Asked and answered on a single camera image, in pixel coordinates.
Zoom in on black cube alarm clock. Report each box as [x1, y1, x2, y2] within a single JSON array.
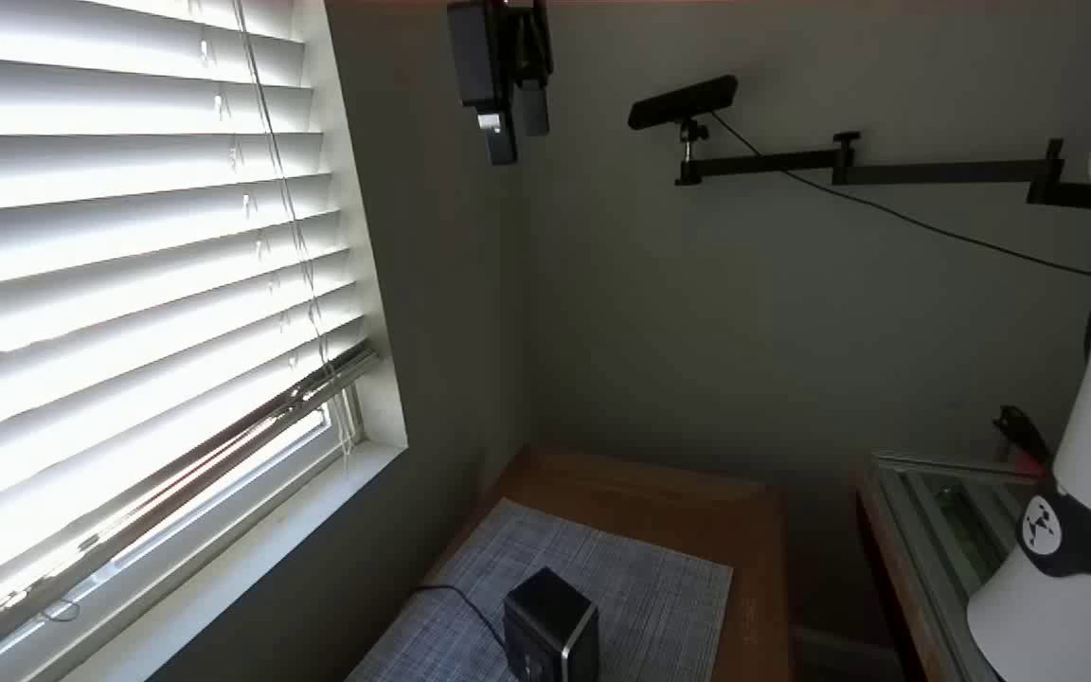
[[500, 563, 603, 682]]

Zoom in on white window blinds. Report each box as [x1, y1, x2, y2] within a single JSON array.
[[0, 0, 380, 636]]

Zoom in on wooden side table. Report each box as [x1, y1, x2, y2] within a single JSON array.
[[425, 441, 794, 682]]

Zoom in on grey woven placemat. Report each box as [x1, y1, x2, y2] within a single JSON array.
[[345, 495, 739, 682]]

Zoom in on black bar camera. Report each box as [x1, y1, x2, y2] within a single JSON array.
[[625, 71, 744, 134]]

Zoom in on white window frame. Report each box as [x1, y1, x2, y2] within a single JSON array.
[[0, 0, 413, 682]]

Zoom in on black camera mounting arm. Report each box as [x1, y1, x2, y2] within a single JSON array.
[[672, 117, 1091, 213]]

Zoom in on thin black camera cable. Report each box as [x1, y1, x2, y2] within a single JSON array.
[[706, 108, 1091, 283]]

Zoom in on black alarm clock cable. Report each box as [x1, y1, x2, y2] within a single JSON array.
[[413, 576, 513, 653]]

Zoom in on aluminium frame table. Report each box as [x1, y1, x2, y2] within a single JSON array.
[[856, 447, 1044, 682]]

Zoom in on red black cable connector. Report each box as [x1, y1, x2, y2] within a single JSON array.
[[987, 400, 1062, 490]]

